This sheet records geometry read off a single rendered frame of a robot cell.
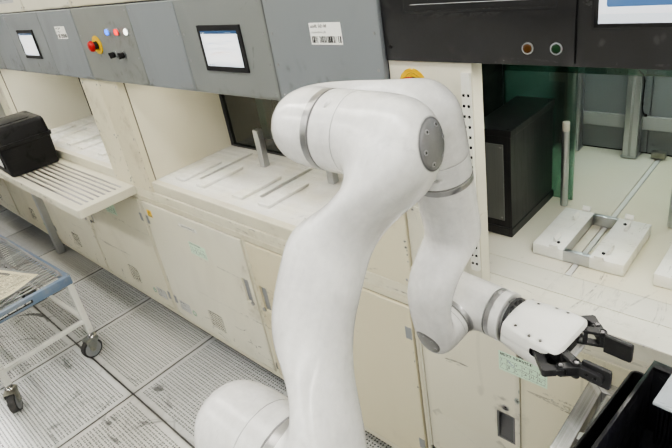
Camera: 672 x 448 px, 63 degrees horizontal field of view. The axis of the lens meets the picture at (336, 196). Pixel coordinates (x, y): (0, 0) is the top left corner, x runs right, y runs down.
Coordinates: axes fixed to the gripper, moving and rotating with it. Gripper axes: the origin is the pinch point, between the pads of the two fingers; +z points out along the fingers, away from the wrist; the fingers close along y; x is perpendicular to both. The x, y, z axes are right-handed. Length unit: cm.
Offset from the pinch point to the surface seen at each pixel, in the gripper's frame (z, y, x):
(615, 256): -19, -49, -15
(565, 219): -36, -58, -15
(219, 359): -171, -9, -107
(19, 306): -221, 51, -64
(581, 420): -9.0, -13.2, -29.5
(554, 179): -47, -73, -12
